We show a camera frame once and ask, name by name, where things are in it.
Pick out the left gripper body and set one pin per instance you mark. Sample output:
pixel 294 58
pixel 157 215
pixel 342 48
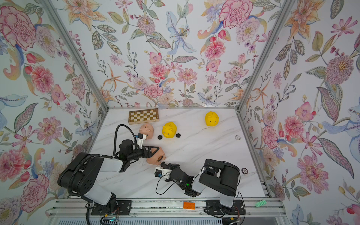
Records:
pixel 135 155

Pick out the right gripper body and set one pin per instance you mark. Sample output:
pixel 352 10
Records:
pixel 173 179

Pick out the pink piggy bank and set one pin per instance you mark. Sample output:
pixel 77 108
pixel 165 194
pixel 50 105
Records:
pixel 157 159
pixel 147 130

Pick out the yellow piggy bank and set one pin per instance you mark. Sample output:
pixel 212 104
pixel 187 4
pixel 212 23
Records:
pixel 169 130
pixel 211 119

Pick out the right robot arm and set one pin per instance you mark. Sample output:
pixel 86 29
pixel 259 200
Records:
pixel 220 176

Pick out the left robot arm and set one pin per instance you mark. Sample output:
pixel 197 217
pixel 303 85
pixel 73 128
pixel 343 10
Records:
pixel 79 178

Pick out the wooden chessboard box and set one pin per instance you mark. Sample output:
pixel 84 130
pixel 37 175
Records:
pixel 143 116

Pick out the round table hole cap near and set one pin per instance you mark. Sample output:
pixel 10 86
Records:
pixel 244 171

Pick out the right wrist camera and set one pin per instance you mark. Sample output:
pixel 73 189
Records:
pixel 160 172

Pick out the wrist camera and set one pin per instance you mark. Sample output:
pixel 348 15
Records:
pixel 160 172
pixel 140 138

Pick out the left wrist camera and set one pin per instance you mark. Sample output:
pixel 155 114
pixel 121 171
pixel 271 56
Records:
pixel 140 138

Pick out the orange tag on rail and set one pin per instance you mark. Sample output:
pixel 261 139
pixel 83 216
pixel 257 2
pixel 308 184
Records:
pixel 189 206

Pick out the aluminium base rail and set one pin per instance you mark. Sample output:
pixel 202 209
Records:
pixel 169 207

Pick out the green connector on rail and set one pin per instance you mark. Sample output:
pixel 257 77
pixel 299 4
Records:
pixel 261 203

